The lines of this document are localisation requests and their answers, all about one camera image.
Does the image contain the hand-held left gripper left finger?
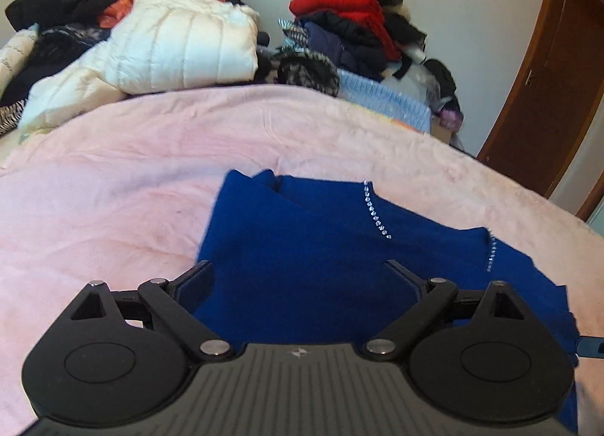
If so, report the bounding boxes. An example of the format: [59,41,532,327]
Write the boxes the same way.
[71,260,234,362]

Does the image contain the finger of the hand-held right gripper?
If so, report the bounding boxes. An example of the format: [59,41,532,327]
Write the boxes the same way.
[576,336,604,357]

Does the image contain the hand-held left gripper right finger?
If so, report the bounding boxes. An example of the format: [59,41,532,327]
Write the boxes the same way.
[363,259,527,362]

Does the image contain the blue knit sweater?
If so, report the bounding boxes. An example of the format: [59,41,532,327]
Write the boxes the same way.
[191,168,581,434]

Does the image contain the pink fleece blanket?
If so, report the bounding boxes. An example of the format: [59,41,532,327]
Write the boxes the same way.
[0,84,604,436]

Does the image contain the cardboard box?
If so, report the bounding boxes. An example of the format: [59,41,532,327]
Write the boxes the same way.
[427,112,462,150]

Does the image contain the light blue knit blanket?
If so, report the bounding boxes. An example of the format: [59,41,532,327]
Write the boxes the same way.
[337,69,432,135]

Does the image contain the clear plastic bag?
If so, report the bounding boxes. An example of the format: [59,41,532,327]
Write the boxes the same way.
[401,59,447,109]

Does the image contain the black bag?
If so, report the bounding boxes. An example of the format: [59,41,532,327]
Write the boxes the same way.
[422,59,462,111]

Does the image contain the black and white fur hat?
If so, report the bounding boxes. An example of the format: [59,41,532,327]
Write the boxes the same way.
[276,50,341,98]

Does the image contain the white puffer jacket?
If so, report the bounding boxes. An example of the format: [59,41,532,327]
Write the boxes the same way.
[19,0,260,135]

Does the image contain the brown wooden door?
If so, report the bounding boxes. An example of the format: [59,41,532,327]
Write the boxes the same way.
[476,0,604,198]

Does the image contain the navy jacket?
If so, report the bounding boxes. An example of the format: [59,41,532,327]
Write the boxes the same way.
[302,11,392,83]

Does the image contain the zebra print cloth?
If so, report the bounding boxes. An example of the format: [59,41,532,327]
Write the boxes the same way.
[0,100,28,136]

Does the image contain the black and white patterned cloth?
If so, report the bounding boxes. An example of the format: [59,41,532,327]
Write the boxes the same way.
[277,18,310,54]

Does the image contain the dark fuzzy patterned garment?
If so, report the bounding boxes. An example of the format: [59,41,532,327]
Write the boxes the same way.
[33,25,111,66]

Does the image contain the red garment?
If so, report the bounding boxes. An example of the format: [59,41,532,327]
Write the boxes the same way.
[289,0,402,64]

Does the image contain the white quilted printed garment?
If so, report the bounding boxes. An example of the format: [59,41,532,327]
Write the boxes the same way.
[0,29,39,90]

